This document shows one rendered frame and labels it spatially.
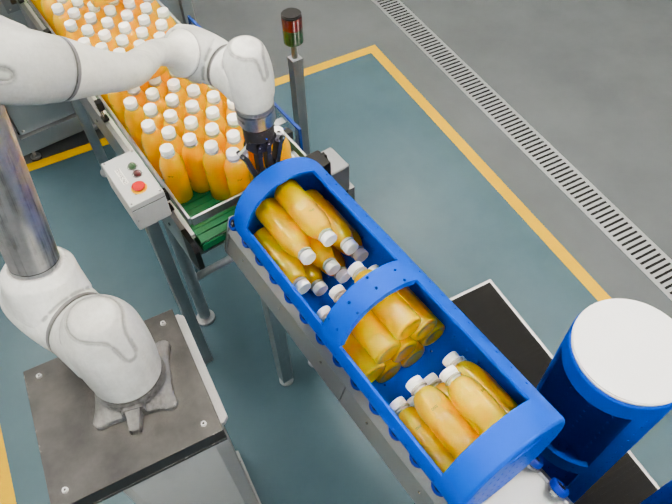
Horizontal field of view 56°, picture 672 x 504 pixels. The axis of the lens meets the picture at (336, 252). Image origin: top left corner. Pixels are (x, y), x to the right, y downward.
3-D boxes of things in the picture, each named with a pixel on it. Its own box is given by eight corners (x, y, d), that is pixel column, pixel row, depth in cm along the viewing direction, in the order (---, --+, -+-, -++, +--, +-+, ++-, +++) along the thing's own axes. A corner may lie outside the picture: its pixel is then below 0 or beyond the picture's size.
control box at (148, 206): (140, 231, 175) (129, 206, 166) (111, 187, 185) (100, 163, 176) (172, 214, 178) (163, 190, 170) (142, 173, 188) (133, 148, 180)
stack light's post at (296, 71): (311, 261, 290) (293, 62, 201) (306, 256, 292) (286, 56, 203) (318, 257, 291) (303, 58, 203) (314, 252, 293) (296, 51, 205)
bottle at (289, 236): (265, 193, 160) (306, 242, 150) (282, 200, 166) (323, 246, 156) (249, 215, 162) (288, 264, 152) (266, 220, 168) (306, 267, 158)
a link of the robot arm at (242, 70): (287, 98, 142) (244, 76, 147) (280, 39, 130) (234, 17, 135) (254, 124, 137) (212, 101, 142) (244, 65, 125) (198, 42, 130)
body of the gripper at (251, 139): (264, 105, 150) (268, 134, 157) (233, 120, 147) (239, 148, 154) (281, 123, 146) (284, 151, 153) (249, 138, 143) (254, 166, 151)
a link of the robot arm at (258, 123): (226, 99, 143) (230, 119, 147) (246, 121, 138) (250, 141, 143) (260, 84, 145) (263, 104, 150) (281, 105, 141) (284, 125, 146)
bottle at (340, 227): (314, 183, 164) (358, 229, 154) (320, 198, 170) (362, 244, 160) (292, 198, 162) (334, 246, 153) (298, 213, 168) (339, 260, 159)
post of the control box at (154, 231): (204, 365, 260) (138, 208, 180) (200, 358, 262) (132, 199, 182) (213, 360, 261) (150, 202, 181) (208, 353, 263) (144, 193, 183)
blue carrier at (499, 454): (447, 532, 130) (475, 486, 108) (237, 255, 174) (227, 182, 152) (542, 455, 141) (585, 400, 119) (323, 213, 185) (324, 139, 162)
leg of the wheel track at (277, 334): (284, 389, 253) (266, 307, 202) (276, 378, 256) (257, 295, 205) (296, 381, 255) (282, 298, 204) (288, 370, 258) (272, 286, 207)
